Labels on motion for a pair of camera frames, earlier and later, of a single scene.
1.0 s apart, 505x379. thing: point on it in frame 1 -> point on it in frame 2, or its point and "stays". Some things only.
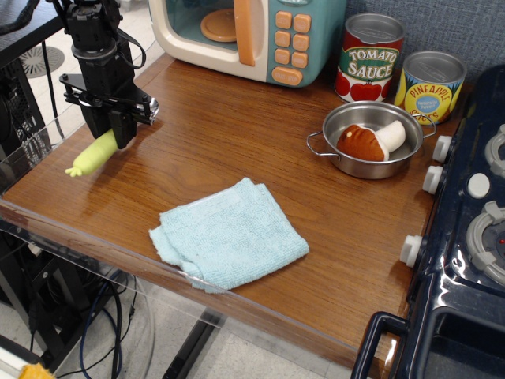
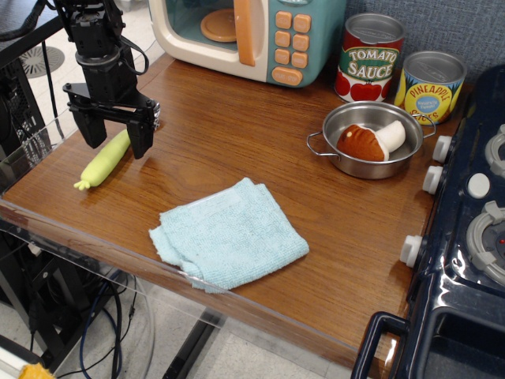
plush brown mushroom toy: [365, 144] stays
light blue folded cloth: [229, 236] stays
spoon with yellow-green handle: [106, 144] -> [105, 160]
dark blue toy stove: [454, 328] stays
